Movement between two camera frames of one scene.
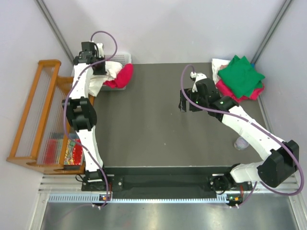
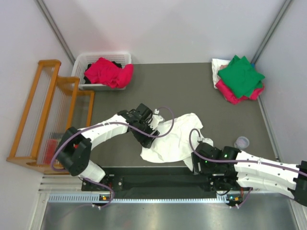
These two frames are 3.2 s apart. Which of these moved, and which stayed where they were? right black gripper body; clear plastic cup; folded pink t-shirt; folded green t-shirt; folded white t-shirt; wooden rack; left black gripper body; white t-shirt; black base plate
Moved: left black gripper body; right black gripper body; white t-shirt
Stayed: clear plastic cup; black base plate; folded white t-shirt; folded green t-shirt; folded pink t-shirt; wooden rack
